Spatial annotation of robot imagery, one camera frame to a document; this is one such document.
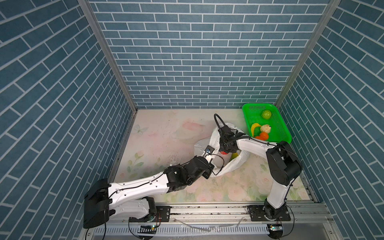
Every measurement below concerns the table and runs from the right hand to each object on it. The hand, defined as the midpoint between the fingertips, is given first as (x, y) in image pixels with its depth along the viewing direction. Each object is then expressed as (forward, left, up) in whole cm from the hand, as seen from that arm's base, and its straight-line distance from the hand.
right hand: (221, 146), depth 96 cm
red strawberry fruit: (-5, -1, 0) cm, 5 cm away
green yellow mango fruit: (-7, -7, 0) cm, 10 cm away
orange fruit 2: (+9, -25, -1) cm, 27 cm away
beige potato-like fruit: (+15, -30, +3) cm, 34 cm away
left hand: (-18, +6, +15) cm, 24 cm away
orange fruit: (+9, -28, +2) cm, 30 cm away
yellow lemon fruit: (+17, -22, +1) cm, 28 cm away
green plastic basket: (+31, -24, 0) cm, 39 cm away
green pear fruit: (+29, -34, +2) cm, 45 cm away
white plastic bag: (-25, +2, +27) cm, 37 cm away
